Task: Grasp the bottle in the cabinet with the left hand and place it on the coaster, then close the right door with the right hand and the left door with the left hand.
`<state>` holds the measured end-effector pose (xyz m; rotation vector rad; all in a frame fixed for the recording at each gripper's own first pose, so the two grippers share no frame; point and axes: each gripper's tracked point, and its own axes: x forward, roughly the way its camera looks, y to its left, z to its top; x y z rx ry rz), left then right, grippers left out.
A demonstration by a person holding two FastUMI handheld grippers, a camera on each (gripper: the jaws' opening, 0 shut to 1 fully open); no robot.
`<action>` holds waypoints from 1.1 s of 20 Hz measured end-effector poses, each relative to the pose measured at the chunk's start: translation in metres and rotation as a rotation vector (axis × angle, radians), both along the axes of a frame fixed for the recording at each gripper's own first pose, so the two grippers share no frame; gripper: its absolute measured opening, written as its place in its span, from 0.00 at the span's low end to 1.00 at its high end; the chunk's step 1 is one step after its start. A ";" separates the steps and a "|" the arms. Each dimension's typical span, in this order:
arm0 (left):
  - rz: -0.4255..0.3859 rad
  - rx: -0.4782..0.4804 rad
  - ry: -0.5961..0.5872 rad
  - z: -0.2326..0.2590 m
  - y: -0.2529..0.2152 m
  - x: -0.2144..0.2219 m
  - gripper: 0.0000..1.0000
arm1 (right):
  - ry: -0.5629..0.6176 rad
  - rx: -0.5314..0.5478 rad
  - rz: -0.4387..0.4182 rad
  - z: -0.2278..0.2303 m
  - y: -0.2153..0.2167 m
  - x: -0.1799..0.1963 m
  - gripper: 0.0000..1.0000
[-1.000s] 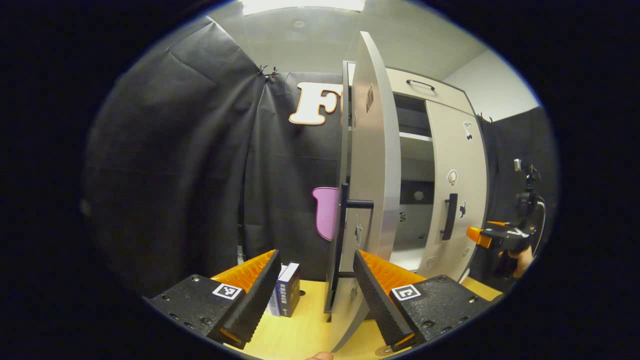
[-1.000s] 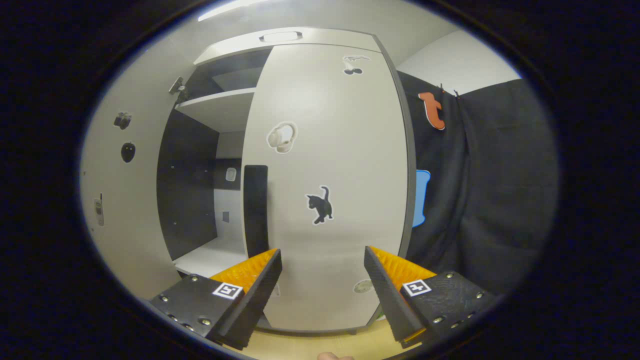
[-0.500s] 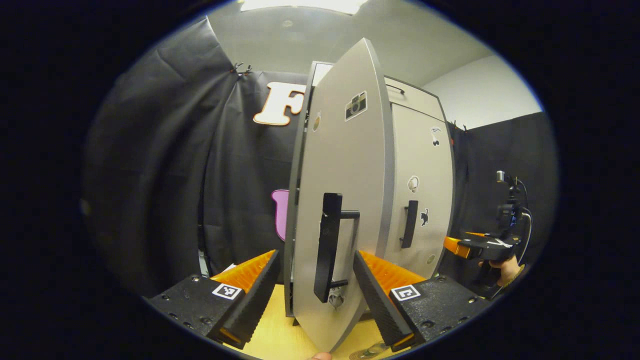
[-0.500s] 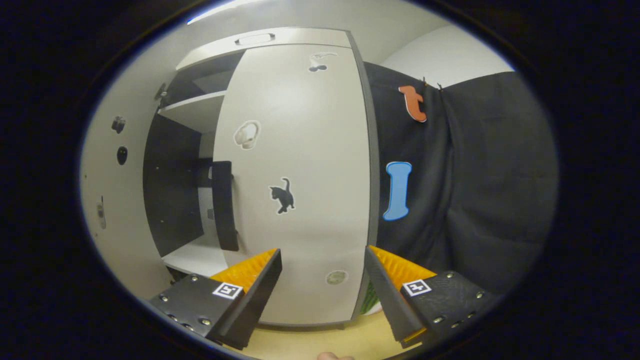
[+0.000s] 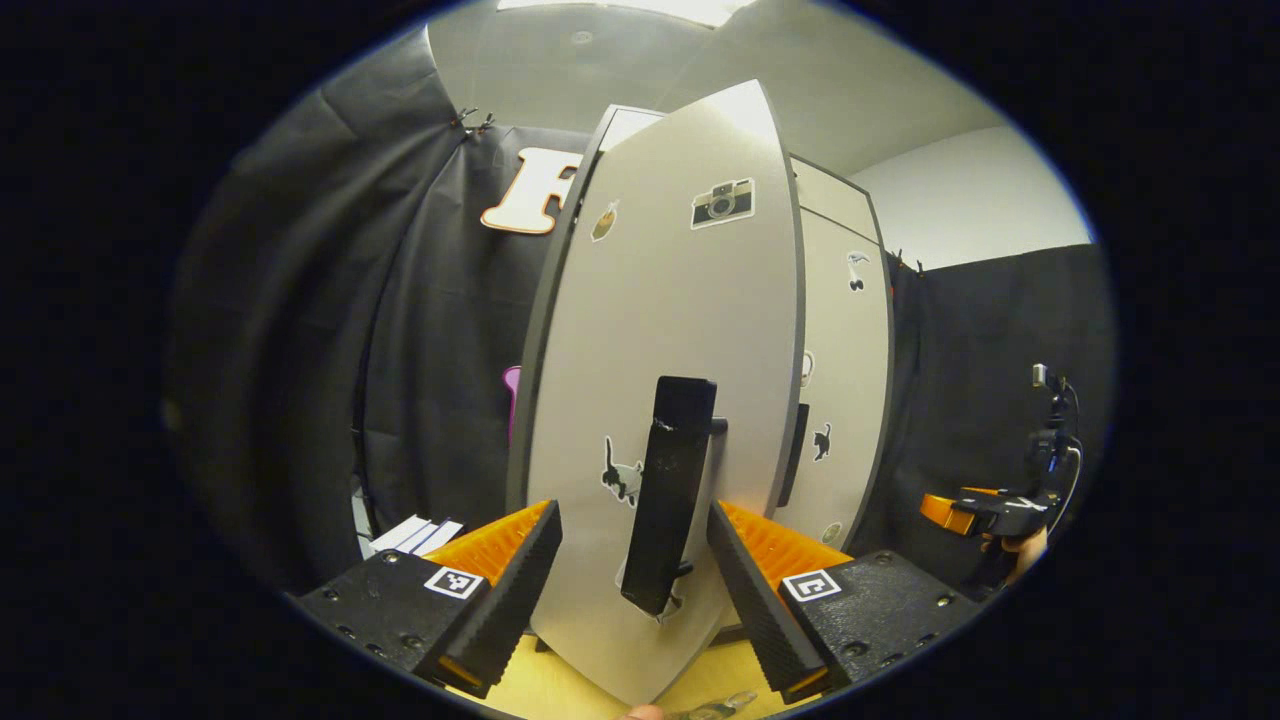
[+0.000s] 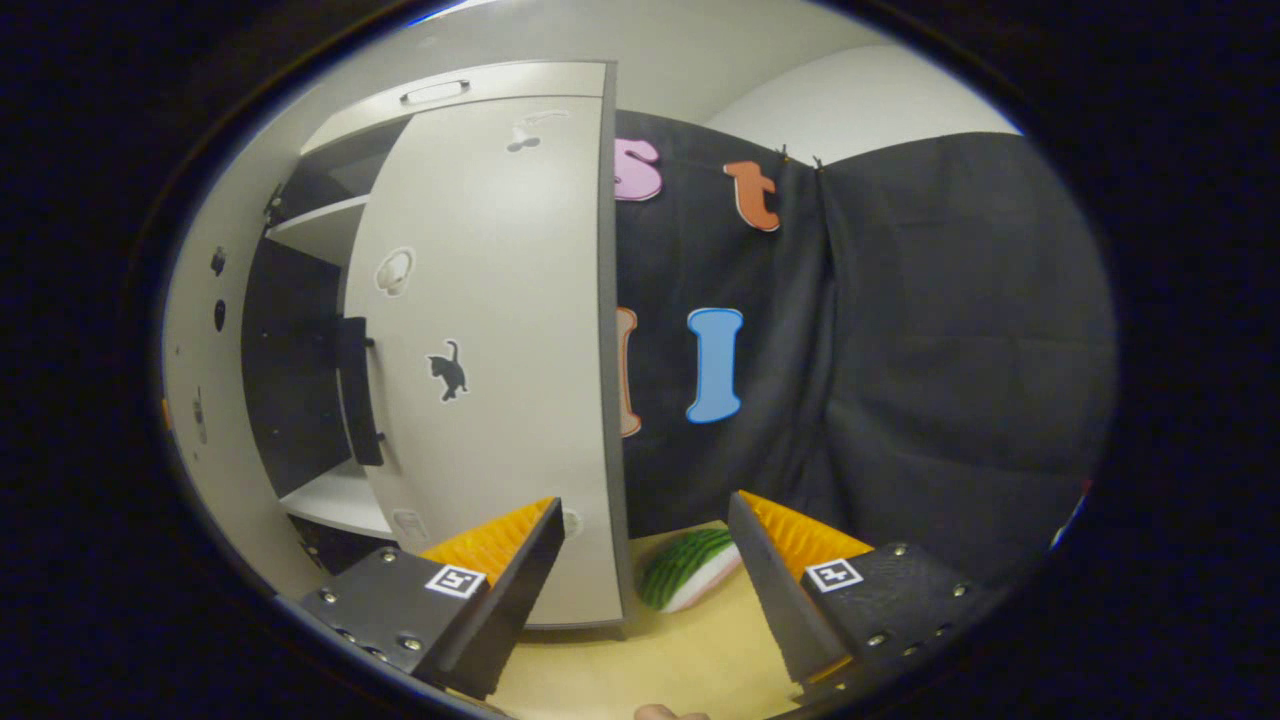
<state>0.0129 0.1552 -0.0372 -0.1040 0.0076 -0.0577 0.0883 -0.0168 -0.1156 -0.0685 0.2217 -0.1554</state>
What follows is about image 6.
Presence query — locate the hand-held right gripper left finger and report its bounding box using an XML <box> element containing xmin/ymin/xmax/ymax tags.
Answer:
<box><xmin>298</xmin><ymin>497</ymin><xmax>567</xmax><ymax>703</ymax></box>

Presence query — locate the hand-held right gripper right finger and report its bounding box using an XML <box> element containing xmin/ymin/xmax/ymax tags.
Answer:
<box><xmin>727</xmin><ymin>490</ymin><xmax>1001</xmax><ymax>691</ymax></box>

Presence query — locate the white cabinet door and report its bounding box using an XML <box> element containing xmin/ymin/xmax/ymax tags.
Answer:
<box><xmin>338</xmin><ymin>95</ymin><xmax>633</xmax><ymax>631</ymax></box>
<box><xmin>160</xmin><ymin>130</ymin><xmax>331</xmax><ymax>601</ymax></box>

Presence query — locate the white and grey cabinet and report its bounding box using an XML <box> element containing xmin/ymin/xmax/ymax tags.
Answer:
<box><xmin>240</xmin><ymin>60</ymin><xmax>633</xmax><ymax>641</ymax></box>

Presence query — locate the white cabinet drawer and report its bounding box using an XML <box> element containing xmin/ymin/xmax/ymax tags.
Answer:
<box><xmin>298</xmin><ymin>62</ymin><xmax>611</xmax><ymax>156</ymax></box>

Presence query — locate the toy watermelon slice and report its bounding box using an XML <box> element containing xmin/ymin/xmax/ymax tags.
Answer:
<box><xmin>637</xmin><ymin>528</ymin><xmax>743</xmax><ymax>613</ymax></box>

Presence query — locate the black backdrop cloth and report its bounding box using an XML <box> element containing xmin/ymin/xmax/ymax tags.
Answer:
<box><xmin>612</xmin><ymin>110</ymin><xmax>1119</xmax><ymax>591</ymax></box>

